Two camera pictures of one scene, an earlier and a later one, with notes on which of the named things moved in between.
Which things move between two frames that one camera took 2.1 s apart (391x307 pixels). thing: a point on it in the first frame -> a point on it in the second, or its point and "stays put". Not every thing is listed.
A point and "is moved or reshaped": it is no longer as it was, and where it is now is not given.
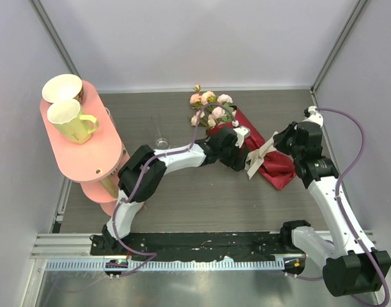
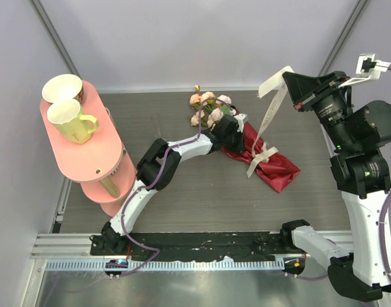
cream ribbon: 255,158 is moved or reshaped
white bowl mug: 63,86 stays put
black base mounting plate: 200,246 stays put
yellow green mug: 66,116 stays put
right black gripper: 280,139 -> 308,91
